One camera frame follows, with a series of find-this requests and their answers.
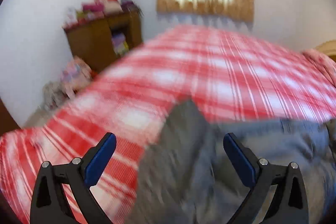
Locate red white plaid bedspread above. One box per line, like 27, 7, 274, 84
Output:
1, 26, 335, 223

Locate grey puffer jacket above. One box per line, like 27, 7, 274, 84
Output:
126, 100, 335, 223

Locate purple items in desk shelf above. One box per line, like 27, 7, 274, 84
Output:
112, 34, 129, 56

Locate brown wooden desk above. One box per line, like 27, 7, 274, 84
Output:
64, 8, 143, 73

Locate pink floral pillow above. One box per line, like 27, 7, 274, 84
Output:
302, 49, 336, 86

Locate pink floral bag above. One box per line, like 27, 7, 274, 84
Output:
60, 56, 92, 94

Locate wooden headboard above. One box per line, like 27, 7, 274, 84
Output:
315, 40, 336, 62

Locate pile of folded clothes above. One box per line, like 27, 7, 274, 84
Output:
62, 0, 142, 30

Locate grey knitted bundle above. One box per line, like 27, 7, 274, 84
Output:
42, 81, 69, 111

